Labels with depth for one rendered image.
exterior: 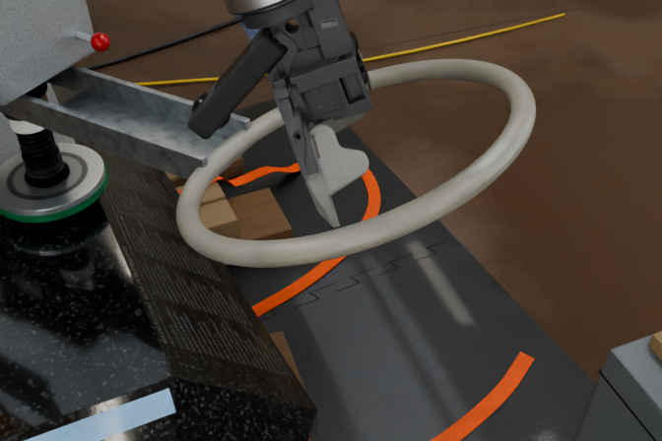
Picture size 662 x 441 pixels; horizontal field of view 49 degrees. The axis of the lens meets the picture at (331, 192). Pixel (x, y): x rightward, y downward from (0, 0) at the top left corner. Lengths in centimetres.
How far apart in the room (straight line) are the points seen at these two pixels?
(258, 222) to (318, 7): 187
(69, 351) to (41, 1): 55
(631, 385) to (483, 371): 103
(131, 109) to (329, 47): 67
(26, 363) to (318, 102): 75
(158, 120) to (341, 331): 120
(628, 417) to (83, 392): 84
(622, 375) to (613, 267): 143
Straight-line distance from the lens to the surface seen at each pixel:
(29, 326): 130
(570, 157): 308
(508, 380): 220
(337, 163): 65
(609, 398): 128
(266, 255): 78
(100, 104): 131
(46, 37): 128
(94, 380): 120
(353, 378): 215
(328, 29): 65
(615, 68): 377
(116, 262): 136
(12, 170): 154
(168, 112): 122
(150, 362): 120
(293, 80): 65
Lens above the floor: 176
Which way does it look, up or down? 40 degrees down
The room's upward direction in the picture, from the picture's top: straight up
